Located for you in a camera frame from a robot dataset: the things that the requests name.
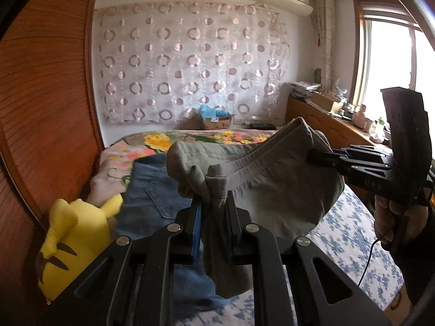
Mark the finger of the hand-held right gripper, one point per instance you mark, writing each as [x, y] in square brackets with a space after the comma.
[367, 150]
[323, 159]

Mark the wooden cabinet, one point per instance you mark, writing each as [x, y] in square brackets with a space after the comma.
[326, 125]

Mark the grey-green pants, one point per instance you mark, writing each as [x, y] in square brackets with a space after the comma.
[272, 183]

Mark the colourful flower quilt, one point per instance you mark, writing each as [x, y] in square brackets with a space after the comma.
[153, 142]

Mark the wooden wardrobe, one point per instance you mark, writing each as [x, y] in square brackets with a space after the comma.
[44, 125]

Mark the open cardboard box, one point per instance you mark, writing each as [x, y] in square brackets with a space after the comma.
[326, 101]

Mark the pink jar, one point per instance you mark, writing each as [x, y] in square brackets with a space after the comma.
[360, 117]

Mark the yellow plush toy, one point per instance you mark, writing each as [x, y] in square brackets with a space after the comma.
[68, 244]

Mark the person's right hand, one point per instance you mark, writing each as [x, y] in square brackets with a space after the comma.
[387, 220]

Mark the stack of papers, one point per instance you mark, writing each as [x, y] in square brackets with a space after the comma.
[304, 90]

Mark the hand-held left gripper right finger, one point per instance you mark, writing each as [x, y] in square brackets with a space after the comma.
[234, 231]

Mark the cardboard box with blue bag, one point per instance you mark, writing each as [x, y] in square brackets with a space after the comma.
[214, 117]

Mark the blue floral bed blanket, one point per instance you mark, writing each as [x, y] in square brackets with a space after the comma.
[346, 244]

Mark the person's right forearm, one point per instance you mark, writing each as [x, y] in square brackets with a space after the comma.
[418, 271]

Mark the circle pattern curtain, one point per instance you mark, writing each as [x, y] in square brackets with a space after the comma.
[190, 61]

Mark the white wrapped pipe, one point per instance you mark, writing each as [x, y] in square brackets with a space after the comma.
[324, 34]

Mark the folded blue jeans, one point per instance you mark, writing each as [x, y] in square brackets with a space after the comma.
[153, 190]

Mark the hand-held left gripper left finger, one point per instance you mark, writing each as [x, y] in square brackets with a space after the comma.
[197, 234]

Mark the window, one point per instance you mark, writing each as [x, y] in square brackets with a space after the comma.
[390, 64]

